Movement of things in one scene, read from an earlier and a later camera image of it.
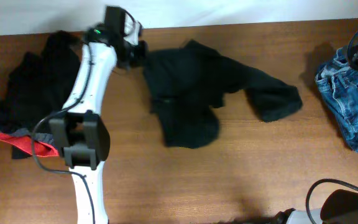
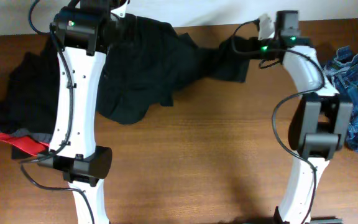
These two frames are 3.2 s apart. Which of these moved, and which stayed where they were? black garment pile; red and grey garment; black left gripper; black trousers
Moved: black left gripper; black trousers
Stayed: red and grey garment; black garment pile
